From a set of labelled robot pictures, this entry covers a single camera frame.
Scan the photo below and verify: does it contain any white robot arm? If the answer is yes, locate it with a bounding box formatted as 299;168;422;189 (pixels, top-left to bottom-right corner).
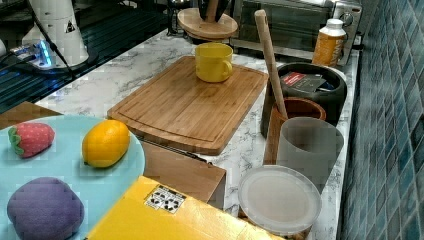
22;0;89;69

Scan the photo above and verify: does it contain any red tea packet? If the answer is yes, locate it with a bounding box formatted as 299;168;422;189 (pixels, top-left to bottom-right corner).
281;72;326;92

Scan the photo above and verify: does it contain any black tea container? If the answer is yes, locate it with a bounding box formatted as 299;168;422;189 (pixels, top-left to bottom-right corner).
278;62;347;126

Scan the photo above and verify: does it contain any bamboo cutting board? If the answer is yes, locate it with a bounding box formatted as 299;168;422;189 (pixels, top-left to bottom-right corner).
107;56;268;156

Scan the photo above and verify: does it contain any wooden drawer box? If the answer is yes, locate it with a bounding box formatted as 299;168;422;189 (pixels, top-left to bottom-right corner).
0;102;226;209

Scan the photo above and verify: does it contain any yellow mug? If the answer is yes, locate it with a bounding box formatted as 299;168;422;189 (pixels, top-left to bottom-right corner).
195;42;233;83

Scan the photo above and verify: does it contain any wooden utensil holder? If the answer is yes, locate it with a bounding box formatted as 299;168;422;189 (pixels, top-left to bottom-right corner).
260;97;326;165

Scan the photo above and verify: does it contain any frosted plastic cup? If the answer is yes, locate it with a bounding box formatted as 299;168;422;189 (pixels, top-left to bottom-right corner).
276;117;344;192

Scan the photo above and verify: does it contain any round wooden stand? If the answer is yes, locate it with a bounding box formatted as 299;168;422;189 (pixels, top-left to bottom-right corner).
177;8;238;41

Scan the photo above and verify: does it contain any clear lidded food jar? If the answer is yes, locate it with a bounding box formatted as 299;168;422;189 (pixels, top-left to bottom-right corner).
238;165;322;236

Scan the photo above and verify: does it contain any yellow plush lemon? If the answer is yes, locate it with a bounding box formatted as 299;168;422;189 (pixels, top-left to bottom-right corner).
82;120;130;168

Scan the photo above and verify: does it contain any yellow cereal box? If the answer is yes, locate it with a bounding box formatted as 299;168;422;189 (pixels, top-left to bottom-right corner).
84;176;284;240

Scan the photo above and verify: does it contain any wooden rolling pin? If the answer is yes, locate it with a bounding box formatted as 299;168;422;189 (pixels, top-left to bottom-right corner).
254;9;287;118

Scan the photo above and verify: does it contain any stainless toaster oven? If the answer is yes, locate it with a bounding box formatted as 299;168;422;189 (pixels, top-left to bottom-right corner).
230;0;362;65

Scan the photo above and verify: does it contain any light blue plate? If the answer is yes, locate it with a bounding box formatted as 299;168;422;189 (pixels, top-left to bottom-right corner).
0;115;145;240

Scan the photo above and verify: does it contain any orange juice bottle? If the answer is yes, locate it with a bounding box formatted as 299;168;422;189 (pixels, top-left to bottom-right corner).
312;18;346;67

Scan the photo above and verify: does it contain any plush strawberry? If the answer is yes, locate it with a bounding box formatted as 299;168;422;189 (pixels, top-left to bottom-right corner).
8;122;55;158

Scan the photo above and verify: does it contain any purple plush fruit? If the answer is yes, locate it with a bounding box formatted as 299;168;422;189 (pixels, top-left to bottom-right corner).
7;177;85;240

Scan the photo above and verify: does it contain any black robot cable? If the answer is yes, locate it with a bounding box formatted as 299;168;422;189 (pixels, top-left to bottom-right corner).
25;0;78;80

